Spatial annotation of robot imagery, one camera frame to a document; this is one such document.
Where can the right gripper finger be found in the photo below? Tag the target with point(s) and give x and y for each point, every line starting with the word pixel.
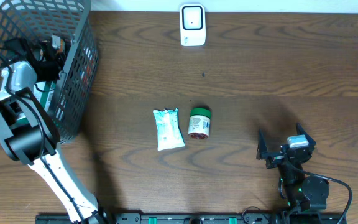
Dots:
pixel 301 131
pixel 262 151

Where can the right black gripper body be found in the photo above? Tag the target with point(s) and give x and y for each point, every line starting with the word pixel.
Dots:
pixel 275 160

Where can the green lid jar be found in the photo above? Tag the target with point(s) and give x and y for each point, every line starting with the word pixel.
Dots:
pixel 199 123

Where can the light teal wipes packet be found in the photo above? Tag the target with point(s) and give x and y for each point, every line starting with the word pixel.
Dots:
pixel 168 132

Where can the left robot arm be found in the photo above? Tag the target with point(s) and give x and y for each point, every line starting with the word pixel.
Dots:
pixel 28 134

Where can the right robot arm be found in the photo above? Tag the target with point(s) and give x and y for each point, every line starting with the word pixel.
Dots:
pixel 304 192

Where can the white barcode scanner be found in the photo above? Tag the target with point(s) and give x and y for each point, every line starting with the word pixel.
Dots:
pixel 192 25

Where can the green white flat package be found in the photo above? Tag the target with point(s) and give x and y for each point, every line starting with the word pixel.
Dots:
pixel 43 91

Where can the grey plastic mesh basket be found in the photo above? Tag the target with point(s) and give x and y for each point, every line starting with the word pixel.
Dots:
pixel 38 20

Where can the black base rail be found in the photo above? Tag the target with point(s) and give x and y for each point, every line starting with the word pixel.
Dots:
pixel 252 217

